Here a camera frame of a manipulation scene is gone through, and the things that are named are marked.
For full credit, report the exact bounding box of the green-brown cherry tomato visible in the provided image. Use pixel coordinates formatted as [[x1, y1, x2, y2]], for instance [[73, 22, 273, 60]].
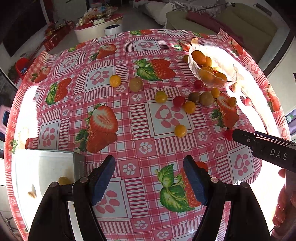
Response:
[[129, 77, 142, 92]]

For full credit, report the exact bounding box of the white shallow tray box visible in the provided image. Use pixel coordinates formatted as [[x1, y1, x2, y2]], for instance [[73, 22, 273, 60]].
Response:
[[11, 149, 85, 230]]

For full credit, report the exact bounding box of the red cherry tomato mid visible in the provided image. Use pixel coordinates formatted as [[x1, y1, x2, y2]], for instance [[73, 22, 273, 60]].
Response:
[[173, 96, 186, 108]]

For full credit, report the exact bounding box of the round white coffee table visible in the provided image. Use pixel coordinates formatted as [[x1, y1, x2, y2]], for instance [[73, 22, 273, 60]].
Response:
[[74, 14, 123, 43]]

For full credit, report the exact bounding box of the orange cherry tomato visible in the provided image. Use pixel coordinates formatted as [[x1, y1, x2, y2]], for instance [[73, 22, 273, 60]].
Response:
[[58, 176, 72, 185]]

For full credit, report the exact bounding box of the yellow cherry tomato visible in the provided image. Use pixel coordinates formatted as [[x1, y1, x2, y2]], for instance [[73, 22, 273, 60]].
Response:
[[174, 125, 187, 138], [109, 75, 121, 88]]

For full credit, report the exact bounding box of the red tomato near gripper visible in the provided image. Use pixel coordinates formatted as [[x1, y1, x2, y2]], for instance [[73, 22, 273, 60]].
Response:
[[224, 128, 234, 141]]

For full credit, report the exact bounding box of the orange tomato mid cluster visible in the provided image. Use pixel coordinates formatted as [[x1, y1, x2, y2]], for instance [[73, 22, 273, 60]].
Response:
[[183, 101, 196, 114]]

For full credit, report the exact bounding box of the yellow tomato mid table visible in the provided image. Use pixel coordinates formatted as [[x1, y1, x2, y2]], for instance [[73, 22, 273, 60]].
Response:
[[154, 91, 168, 103]]

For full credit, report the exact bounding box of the pink plastic stool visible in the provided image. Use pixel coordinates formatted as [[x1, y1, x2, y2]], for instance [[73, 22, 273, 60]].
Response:
[[0, 105, 11, 142]]

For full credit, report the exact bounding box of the pink strawberry checkered tablecloth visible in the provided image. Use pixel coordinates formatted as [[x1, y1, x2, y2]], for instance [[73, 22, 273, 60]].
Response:
[[4, 30, 290, 240]]

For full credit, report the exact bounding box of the person's right hand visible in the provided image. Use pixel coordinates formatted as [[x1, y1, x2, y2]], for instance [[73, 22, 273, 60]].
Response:
[[271, 169, 295, 238]]

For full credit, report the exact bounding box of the clear glass fruit bowl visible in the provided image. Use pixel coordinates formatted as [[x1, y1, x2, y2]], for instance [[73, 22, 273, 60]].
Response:
[[188, 45, 237, 89]]

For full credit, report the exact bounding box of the red plastic chair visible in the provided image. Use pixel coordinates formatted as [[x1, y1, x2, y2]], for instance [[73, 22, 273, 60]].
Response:
[[15, 57, 30, 79]]

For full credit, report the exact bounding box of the grey sofa with cushions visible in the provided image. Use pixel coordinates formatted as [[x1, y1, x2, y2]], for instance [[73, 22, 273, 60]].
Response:
[[132, 0, 278, 63]]

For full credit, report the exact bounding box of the green-brown tomato cluster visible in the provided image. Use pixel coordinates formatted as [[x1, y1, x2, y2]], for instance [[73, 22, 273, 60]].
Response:
[[199, 91, 214, 106]]

